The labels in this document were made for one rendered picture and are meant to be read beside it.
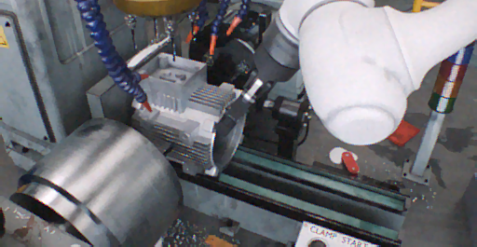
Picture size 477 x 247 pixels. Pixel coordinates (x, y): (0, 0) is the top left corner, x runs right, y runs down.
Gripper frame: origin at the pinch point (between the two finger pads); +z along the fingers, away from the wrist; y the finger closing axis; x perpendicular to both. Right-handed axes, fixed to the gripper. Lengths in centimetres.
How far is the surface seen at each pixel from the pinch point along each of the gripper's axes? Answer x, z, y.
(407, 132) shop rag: 45, 8, -52
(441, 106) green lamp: 37, -15, -33
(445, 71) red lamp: 32, -22, -34
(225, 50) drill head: -11.8, 7.9, -26.8
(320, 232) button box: 21.6, -9.9, 16.3
